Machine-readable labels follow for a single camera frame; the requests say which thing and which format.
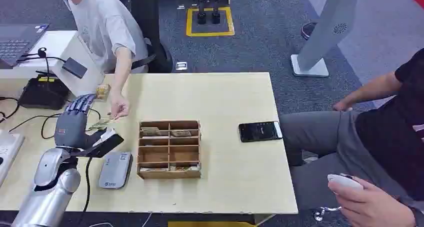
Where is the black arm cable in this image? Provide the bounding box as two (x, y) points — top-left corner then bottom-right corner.
(76, 156), (94, 227)

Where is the metal key ring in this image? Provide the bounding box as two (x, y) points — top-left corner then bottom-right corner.
(312, 205), (343, 223)

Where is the card in box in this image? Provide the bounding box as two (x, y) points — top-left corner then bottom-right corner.
(140, 127), (162, 137)
(170, 129), (193, 138)
(169, 164), (200, 173)
(140, 166), (169, 173)

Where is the black smartphone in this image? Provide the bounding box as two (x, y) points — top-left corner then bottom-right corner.
(238, 120), (284, 144)

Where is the person's hand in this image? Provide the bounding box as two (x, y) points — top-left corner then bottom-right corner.
(109, 92), (130, 120)

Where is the person in black shirt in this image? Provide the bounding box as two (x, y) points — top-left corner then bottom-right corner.
(279, 47), (424, 227)

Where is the black box device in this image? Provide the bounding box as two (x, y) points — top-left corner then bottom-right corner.
(18, 74), (71, 111)

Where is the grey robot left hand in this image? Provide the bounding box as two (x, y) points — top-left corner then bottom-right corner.
(53, 93), (125, 159)

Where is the wooden compartment card box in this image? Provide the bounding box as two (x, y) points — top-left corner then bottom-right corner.
(136, 120), (203, 180)

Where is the white power strip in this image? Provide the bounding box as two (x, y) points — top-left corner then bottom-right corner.
(0, 129), (26, 188)

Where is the white cable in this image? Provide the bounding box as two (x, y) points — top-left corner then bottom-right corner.
(87, 212), (153, 227)

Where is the black power adapter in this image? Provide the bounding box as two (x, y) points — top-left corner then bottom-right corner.
(61, 57), (89, 80)

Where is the person in grey shirt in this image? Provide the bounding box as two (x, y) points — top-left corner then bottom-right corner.
(43, 0), (157, 120)

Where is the dark laptop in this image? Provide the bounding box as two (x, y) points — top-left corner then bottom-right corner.
(0, 23), (51, 70)

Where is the dark round base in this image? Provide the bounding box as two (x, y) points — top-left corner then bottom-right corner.
(300, 21), (318, 41)

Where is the person's right hand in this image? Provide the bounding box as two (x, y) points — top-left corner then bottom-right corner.
(327, 176), (417, 227)

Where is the grey flat card reader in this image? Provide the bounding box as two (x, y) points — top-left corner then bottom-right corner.
(97, 151), (134, 190)

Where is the small stack of cards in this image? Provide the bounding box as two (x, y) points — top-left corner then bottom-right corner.
(95, 83), (112, 102)

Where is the black cable loop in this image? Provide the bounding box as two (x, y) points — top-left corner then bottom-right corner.
(7, 107), (102, 141)

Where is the person's left hand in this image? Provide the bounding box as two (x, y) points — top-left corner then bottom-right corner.
(332, 98), (355, 113)

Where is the white handheld controller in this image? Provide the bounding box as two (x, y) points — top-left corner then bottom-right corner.
(327, 173), (365, 196)

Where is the printed card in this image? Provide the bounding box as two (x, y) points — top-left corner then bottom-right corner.
(86, 116), (117, 132)

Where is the black office chair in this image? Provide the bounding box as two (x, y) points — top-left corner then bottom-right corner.
(127, 0), (174, 74)

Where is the black robot foot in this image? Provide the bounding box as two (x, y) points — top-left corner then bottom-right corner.
(210, 0), (222, 25)
(196, 0), (208, 25)

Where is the yellow floor tape square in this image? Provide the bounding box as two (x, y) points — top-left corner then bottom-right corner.
(185, 6), (236, 38)

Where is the white side desk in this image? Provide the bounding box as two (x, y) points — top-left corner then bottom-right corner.
(0, 30), (105, 98)

